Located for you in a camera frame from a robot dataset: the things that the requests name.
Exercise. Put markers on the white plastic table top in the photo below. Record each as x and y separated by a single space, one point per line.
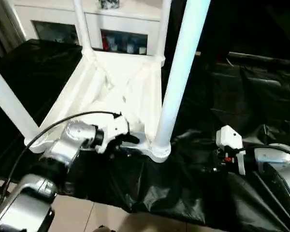
111 84

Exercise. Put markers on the white plastic table leg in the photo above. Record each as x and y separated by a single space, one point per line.
181 72
163 31
82 26
12 104

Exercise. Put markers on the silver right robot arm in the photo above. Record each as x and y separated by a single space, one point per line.
275 159

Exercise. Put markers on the black mat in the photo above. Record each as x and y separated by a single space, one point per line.
244 96

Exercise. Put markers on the dark long metal bar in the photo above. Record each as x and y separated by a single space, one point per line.
265 58

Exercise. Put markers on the black case with brass label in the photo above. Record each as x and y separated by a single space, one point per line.
215 29

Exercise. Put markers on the white cabinet with glass doors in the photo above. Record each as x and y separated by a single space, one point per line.
50 13

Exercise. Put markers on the dark grey curtain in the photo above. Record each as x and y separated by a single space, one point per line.
4 26

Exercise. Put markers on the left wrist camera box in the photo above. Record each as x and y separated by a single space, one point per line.
116 128

